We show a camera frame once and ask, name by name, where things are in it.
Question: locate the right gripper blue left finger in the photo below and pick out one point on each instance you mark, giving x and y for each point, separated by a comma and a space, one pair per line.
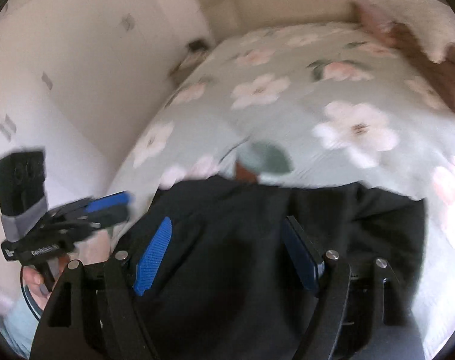
151, 259

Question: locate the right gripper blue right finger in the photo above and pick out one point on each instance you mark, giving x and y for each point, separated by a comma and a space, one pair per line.
306, 259

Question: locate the finger of the left gripper afar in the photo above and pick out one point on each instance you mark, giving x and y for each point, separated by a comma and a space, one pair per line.
109, 210

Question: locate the black jacket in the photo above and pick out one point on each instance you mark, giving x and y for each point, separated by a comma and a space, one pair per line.
227, 288

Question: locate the left hand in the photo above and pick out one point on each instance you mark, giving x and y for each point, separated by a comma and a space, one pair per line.
35, 281

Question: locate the white wardrobe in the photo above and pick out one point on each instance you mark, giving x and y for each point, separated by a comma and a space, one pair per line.
82, 79

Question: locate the floral bedspread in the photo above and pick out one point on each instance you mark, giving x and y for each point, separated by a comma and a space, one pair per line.
314, 105

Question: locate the pink folded quilt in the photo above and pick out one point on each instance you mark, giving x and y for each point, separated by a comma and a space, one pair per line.
441, 76

